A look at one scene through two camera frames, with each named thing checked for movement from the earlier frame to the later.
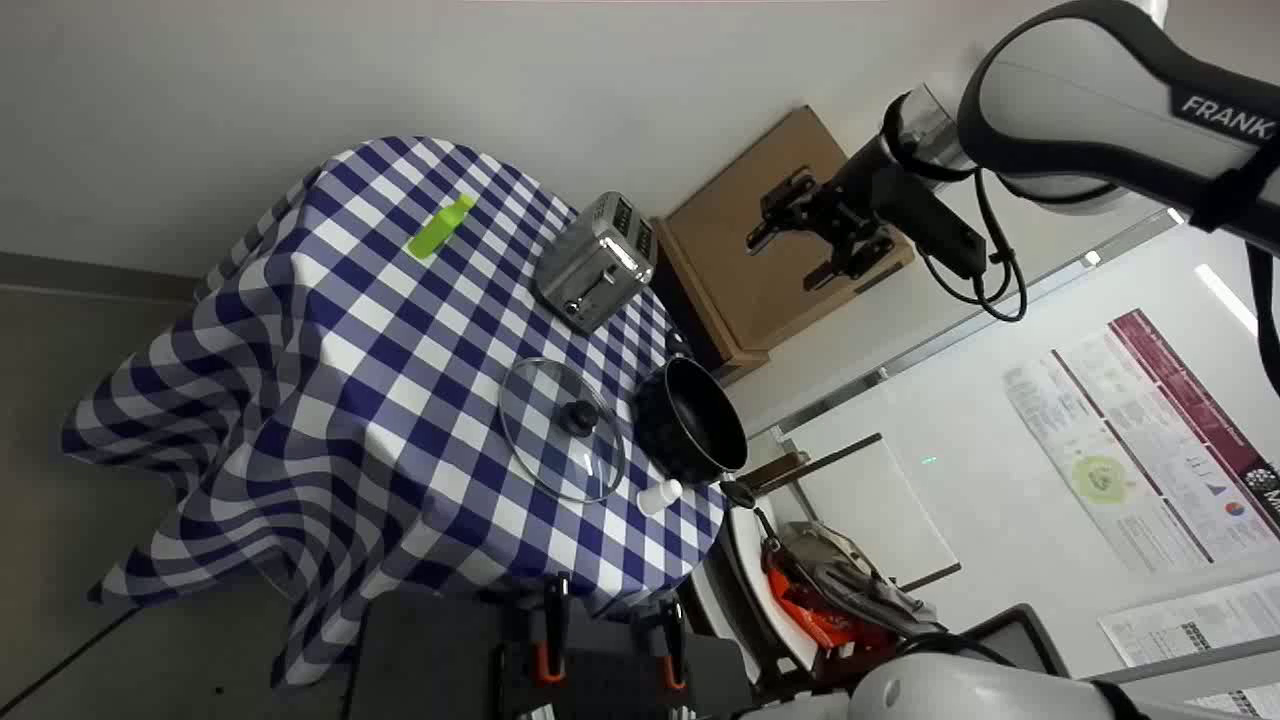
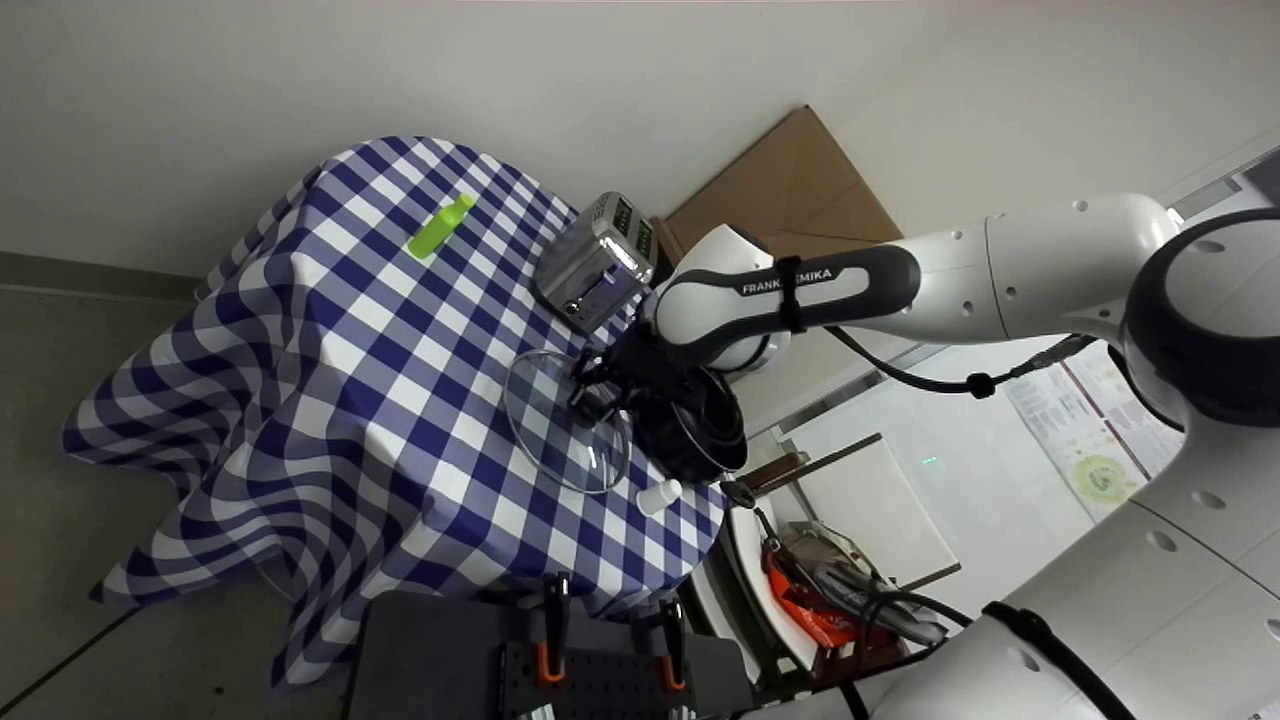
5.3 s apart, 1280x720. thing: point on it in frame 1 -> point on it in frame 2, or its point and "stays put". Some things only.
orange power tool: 838,597 stays put
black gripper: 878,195 -> 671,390
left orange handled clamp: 549,650 stays put
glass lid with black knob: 563,431 stays put
